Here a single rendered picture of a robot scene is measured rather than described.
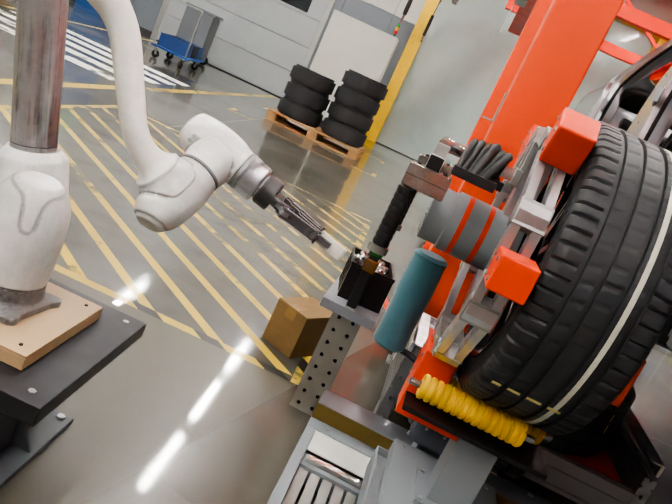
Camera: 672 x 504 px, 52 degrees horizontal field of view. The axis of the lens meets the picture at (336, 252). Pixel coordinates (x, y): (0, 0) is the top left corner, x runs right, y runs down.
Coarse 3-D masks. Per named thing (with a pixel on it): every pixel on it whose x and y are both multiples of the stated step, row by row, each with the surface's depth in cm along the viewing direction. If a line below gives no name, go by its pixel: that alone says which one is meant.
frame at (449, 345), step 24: (528, 144) 162; (504, 192) 176; (528, 192) 130; (552, 192) 131; (528, 216) 128; (552, 216) 128; (504, 240) 129; (528, 240) 128; (456, 288) 176; (480, 288) 132; (480, 312) 132; (456, 336) 141; (480, 336) 137; (456, 360) 149
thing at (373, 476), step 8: (376, 448) 193; (384, 448) 194; (376, 456) 188; (384, 456) 194; (368, 464) 194; (376, 464) 188; (384, 464) 190; (368, 472) 184; (376, 472) 185; (368, 480) 175; (376, 480) 181; (368, 488) 171; (376, 488) 177; (360, 496) 176; (368, 496) 172; (376, 496) 174
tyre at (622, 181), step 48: (624, 144) 136; (576, 192) 128; (624, 192) 126; (576, 240) 123; (624, 240) 123; (576, 288) 123; (624, 288) 123; (528, 336) 127; (576, 336) 125; (624, 336) 123; (480, 384) 141; (528, 384) 133; (624, 384) 126
